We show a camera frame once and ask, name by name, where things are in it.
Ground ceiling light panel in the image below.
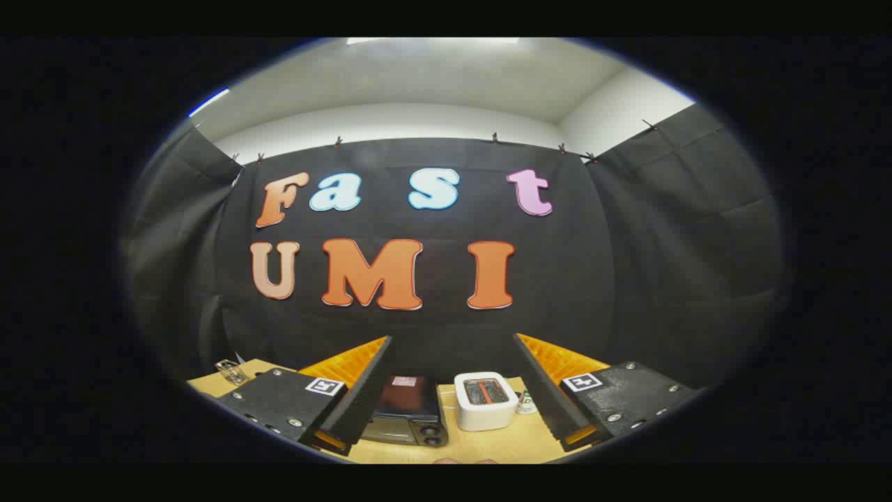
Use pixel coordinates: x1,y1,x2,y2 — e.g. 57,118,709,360
346,37,521,47

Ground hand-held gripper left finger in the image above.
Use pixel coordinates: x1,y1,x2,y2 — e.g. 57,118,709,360
217,335,394,458

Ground black toaster oven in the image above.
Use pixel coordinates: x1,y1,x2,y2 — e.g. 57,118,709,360
361,374,449,448

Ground row of backdrop clips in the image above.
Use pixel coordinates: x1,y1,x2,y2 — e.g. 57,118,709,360
230,119,660,167

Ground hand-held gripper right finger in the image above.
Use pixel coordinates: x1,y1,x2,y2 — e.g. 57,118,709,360
514,333,699,452

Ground white toaster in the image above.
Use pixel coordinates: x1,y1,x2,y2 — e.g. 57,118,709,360
454,372,520,432

